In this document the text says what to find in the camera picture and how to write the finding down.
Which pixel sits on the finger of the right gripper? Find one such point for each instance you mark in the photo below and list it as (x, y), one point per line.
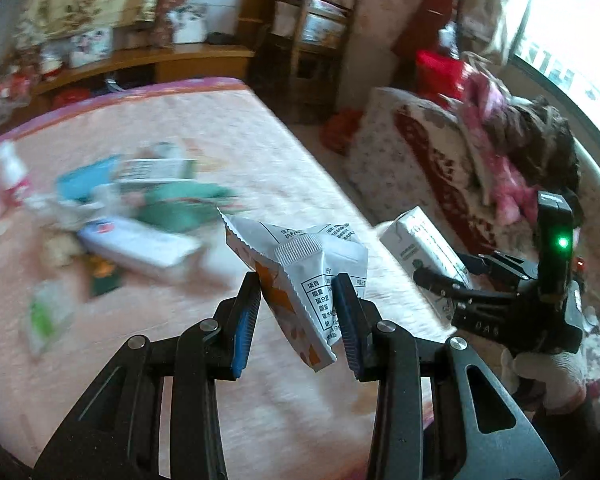
(500, 266)
(442, 286)

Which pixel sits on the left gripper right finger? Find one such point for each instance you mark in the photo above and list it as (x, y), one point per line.
(441, 412)

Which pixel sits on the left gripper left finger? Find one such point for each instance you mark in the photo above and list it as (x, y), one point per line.
(112, 432)

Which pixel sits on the white milk carton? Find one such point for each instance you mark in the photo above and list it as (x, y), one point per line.
(415, 242)

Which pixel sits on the dark green snack packet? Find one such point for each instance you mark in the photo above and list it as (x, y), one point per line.
(103, 275)

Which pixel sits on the white orange snack wrapper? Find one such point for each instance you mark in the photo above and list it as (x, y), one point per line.
(296, 269)

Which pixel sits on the green plush toy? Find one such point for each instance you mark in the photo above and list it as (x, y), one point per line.
(182, 207)

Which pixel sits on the blue snack bag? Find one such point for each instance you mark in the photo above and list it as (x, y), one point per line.
(79, 183)

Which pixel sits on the white green medicine box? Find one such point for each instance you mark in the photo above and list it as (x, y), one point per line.
(152, 170)

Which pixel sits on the right hand white glove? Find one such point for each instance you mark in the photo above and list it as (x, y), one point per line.
(563, 376)

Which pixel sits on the floral patterned sofa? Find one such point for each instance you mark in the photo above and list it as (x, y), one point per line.
(410, 152)

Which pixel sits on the dark brown clothes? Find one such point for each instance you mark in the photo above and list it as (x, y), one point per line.
(538, 140)

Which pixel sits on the green white small wrapper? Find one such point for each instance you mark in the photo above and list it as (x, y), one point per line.
(49, 314)

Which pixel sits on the pink clothes pile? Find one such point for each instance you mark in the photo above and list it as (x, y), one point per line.
(502, 186)

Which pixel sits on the white blue tube package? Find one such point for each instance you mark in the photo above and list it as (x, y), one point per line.
(140, 248)

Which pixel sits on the red box stack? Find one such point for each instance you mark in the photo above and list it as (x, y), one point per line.
(427, 40)

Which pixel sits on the pink quilted mattress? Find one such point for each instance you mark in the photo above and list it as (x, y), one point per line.
(280, 420)

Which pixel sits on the wooden chair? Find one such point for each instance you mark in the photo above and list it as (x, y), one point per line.
(298, 58)

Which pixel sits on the white pill bottle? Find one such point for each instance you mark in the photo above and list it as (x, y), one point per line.
(14, 174)

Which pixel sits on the wooden low cabinet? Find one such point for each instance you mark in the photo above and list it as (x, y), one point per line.
(183, 61)

